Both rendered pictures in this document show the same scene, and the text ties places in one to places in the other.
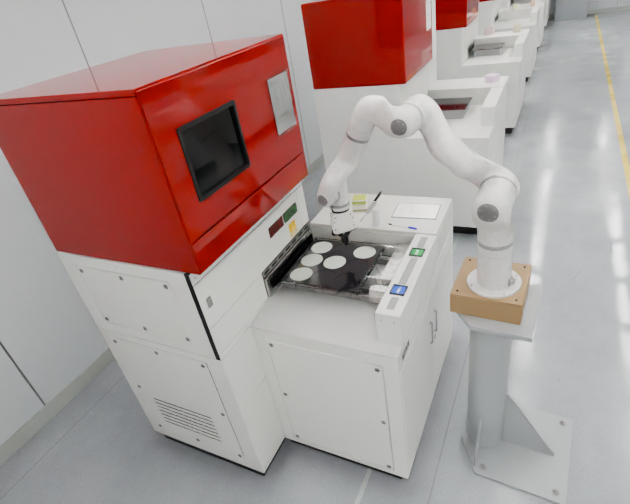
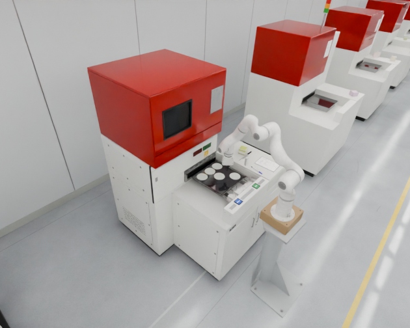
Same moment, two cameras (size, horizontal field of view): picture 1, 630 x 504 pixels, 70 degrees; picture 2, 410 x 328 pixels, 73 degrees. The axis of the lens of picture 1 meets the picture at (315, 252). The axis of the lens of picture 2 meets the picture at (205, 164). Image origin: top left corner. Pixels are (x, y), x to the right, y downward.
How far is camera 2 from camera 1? 0.70 m
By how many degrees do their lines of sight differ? 9
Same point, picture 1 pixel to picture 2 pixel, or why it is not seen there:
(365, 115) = (246, 123)
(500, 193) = (289, 179)
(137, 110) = (148, 103)
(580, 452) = (302, 299)
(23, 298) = (79, 140)
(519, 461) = (273, 292)
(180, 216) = (153, 145)
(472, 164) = (284, 162)
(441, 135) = (274, 145)
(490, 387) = (268, 256)
